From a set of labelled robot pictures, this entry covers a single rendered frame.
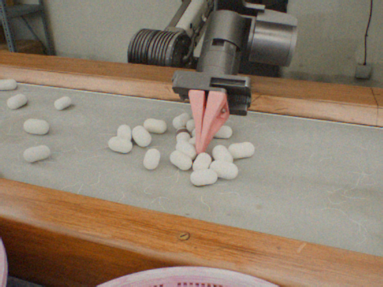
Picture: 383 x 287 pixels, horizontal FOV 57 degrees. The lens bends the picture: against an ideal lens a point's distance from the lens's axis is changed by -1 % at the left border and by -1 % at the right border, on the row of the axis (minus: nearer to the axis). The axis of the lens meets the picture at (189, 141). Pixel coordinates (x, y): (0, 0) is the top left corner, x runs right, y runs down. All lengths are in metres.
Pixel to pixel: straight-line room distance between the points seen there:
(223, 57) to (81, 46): 2.58
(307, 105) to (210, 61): 0.20
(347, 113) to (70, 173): 0.42
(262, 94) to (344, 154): 0.18
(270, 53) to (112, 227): 0.31
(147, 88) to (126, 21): 2.14
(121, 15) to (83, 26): 0.34
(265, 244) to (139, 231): 0.11
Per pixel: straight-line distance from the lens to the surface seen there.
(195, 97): 0.45
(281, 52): 0.51
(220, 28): 0.51
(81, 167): 0.47
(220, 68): 0.48
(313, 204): 0.42
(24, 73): 0.81
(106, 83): 0.70
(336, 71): 2.60
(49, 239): 0.37
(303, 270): 0.31
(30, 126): 0.57
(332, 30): 2.53
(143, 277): 0.29
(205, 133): 0.45
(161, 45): 0.87
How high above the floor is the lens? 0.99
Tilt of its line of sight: 30 degrees down
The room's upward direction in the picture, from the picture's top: straight up
